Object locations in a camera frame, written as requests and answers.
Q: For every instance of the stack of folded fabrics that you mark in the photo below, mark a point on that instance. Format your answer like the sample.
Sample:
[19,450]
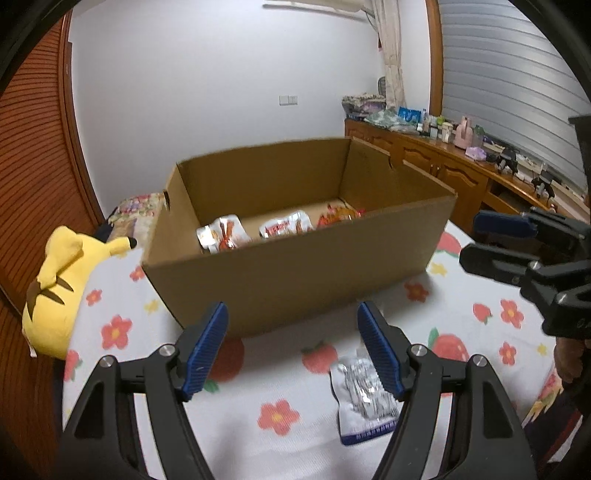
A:
[362,104]

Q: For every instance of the purple object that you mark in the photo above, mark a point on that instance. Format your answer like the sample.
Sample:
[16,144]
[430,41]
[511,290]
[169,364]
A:
[474,152]

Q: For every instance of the silver blue-banded snack packet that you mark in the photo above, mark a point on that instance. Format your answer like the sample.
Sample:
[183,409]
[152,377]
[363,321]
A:
[358,406]

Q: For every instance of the cluster of small bottles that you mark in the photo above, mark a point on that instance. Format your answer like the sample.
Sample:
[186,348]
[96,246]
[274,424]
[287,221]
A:
[436,127]

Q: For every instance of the white wall switch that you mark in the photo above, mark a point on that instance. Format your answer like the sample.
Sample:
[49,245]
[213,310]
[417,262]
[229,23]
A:
[288,99]

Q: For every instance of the wooden cabinet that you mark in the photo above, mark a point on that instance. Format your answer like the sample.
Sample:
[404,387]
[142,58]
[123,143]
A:
[415,152]

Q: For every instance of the floral quilt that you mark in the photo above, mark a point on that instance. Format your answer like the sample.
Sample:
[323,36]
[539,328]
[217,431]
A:
[134,207]

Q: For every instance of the cream air conditioner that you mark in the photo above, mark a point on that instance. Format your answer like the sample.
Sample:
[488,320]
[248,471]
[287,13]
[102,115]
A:
[318,4]

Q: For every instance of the orange snack packet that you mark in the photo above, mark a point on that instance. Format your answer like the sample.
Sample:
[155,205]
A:
[339,214]

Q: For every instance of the pink container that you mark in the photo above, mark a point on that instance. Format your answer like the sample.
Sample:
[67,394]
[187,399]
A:
[464,134]

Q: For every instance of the cardboard box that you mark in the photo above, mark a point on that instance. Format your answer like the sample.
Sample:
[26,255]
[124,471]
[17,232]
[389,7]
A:
[277,281]

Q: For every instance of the yellow plush toy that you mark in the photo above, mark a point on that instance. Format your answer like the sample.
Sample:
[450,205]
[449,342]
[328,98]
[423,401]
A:
[51,295]

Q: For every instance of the white fruit-printed blanket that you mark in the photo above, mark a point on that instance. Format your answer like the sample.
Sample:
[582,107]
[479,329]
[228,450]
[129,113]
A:
[286,374]

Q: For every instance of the silver red snack packet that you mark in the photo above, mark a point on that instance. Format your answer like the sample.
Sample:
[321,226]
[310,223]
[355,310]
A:
[224,233]
[286,226]

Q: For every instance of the pale curtain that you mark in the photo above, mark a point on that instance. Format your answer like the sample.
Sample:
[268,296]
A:
[390,55]

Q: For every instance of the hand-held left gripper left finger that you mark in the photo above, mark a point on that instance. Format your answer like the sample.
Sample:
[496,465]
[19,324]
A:
[207,346]

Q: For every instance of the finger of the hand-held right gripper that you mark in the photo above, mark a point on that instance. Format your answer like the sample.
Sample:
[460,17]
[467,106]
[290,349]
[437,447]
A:
[501,224]
[494,261]

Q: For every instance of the blue box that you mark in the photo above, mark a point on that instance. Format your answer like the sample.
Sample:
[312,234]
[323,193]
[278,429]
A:
[410,114]

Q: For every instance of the small grey fan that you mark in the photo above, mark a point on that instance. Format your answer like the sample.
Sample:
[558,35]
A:
[382,85]

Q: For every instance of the wooden window frame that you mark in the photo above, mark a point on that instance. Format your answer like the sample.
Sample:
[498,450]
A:
[433,55]

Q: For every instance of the wooden wardrobe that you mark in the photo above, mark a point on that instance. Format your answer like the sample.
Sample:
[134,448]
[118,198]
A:
[41,161]

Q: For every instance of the person's right hand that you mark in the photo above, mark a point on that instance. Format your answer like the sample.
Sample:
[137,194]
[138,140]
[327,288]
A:
[570,362]

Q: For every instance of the grey slatted window shutter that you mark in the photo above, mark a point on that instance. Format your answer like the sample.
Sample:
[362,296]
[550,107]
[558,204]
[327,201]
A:
[508,69]

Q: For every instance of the green patterned cloth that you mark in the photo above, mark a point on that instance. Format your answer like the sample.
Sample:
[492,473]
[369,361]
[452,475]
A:
[390,121]

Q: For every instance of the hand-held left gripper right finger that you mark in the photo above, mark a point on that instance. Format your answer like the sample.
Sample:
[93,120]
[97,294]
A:
[378,350]

